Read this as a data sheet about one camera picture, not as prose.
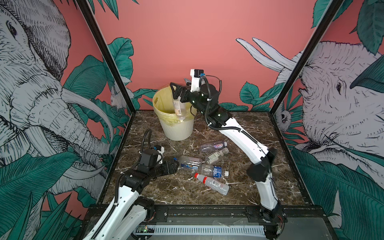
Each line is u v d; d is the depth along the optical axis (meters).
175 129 0.91
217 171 0.84
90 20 0.73
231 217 0.74
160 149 0.71
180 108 0.70
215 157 0.89
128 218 0.56
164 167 0.66
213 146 0.95
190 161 0.94
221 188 0.78
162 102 0.98
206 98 0.50
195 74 0.57
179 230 0.70
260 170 0.48
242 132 0.52
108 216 0.42
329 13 0.71
